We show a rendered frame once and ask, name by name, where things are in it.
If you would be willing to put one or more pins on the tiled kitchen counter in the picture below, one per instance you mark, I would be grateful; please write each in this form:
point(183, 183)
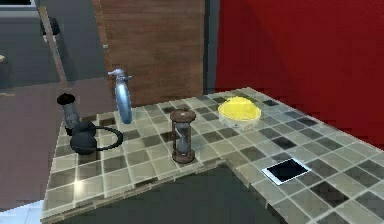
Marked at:
point(213, 156)

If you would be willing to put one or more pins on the brown wooden hourglass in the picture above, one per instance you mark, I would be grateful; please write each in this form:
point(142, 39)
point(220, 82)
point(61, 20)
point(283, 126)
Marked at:
point(182, 139)

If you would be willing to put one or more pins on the bowl of yellow food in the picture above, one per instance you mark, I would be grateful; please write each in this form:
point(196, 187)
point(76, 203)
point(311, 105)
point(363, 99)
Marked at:
point(239, 110)

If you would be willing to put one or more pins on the blue spray bottle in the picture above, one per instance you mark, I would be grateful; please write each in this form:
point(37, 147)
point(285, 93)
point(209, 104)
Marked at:
point(123, 100)

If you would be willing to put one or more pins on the brown wooden room door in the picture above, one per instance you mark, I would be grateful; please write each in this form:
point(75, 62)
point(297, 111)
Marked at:
point(156, 50)

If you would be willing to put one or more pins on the white-framed black tablet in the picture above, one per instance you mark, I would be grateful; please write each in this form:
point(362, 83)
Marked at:
point(286, 170)

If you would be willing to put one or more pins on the black headphones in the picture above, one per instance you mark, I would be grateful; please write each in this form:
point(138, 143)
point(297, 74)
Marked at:
point(83, 141)

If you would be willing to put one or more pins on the grey pepper mill black cap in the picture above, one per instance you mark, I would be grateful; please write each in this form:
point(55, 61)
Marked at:
point(70, 113)

